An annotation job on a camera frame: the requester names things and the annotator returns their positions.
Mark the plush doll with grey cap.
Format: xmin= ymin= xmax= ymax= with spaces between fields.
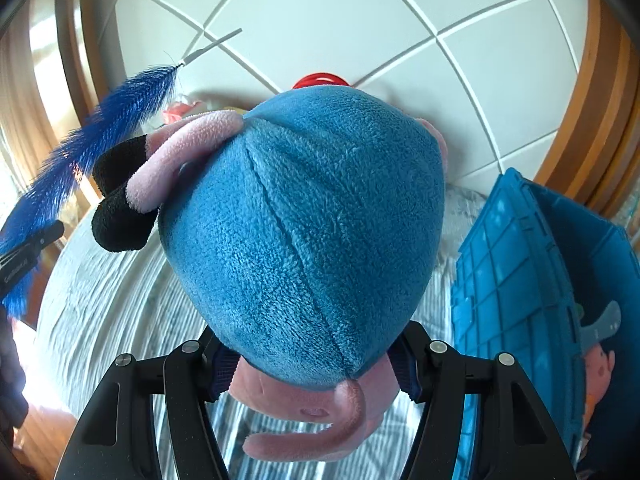
xmin=575 ymin=300 xmax=623 ymax=461

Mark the blue plastic crate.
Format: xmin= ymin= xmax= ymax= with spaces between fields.
xmin=450 ymin=167 xmax=640 ymax=480

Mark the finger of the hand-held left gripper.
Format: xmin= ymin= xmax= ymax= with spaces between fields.
xmin=0 ymin=220 xmax=66 ymax=308

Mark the person's dark clothing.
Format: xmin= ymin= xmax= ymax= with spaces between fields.
xmin=0 ymin=310 xmax=27 ymax=441

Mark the white padded headboard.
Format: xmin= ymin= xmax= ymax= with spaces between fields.
xmin=95 ymin=0 xmax=601 ymax=196

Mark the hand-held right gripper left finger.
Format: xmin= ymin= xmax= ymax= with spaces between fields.
xmin=55 ymin=324 xmax=241 ymax=480

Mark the wooden bed frame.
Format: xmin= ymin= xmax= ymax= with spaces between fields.
xmin=52 ymin=0 xmax=640 ymax=221

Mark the beige curtain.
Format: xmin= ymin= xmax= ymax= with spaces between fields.
xmin=0 ymin=10 xmax=68 ymax=221

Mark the red hard-shell carry case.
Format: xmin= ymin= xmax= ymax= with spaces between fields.
xmin=292 ymin=72 xmax=351 ymax=92

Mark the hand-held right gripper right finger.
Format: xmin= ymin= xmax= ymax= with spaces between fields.
xmin=389 ymin=322 xmax=576 ymax=480

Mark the blue pink pig plush toy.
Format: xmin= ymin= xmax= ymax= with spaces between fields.
xmin=91 ymin=85 xmax=449 ymax=462

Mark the blue feather wand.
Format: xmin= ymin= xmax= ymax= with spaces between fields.
xmin=0 ymin=27 xmax=243 ymax=318

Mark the white crinkled bed sheet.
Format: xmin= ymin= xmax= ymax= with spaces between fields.
xmin=37 ymin=185 xmax=501 ymax=480

